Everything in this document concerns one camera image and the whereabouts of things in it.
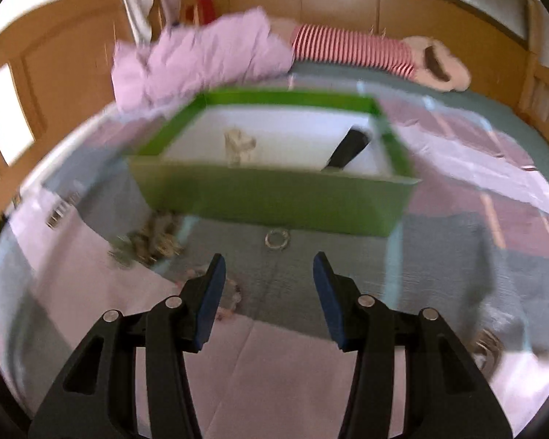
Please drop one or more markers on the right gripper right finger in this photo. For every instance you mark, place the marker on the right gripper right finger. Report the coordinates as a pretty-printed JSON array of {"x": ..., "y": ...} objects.
[{"x": 338, "y": 297}]

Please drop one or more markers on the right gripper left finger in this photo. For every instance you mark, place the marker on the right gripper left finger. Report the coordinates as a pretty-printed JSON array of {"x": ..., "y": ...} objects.
[{"x": 200, "y": 299}]

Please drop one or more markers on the white wrist watch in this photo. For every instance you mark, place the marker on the white wrist watch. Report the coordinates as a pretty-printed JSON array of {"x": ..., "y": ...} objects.
[{"x": 239, "y": 147}]

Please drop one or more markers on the green cardboard box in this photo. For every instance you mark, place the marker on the green cardboard box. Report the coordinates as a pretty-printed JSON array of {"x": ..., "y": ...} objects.
[{"x": 183, "y": 166}]

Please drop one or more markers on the plaid bed sheet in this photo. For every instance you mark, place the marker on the plaid bed sheet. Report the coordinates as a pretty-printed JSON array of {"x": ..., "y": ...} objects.
[{"x": 473, "y": 243}]

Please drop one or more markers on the green mattress cover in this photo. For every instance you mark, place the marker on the green mattress cover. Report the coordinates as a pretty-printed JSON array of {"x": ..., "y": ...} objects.
[{"x": 501, "y": 116}]

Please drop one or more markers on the striped plush doll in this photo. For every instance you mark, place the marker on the striped plush doll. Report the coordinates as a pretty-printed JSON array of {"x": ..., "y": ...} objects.
[{"x": 422, "y": 60}]

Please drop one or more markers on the wooden headboard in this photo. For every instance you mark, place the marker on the wooden headboard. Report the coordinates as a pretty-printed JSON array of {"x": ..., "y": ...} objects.
[{"x": 60, "y": 57}]

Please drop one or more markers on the wooden footboard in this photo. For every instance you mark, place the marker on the wooden footboard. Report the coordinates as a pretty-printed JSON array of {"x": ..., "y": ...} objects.
[{"x": 533, "y": 104}]

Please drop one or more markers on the red cloth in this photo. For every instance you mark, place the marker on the red cloth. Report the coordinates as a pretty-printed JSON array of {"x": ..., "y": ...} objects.
[{"x": 206, "y": 13}]

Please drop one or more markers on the hanging grey clothes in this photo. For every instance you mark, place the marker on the hanging grey clothes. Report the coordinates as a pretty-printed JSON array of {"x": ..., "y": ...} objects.
[{"x": 148, "y": 17}]

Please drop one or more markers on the wooden wall cabinet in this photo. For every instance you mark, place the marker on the wooden wall cabinet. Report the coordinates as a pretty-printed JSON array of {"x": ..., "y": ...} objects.
[{"x": 496, "y": 59}]

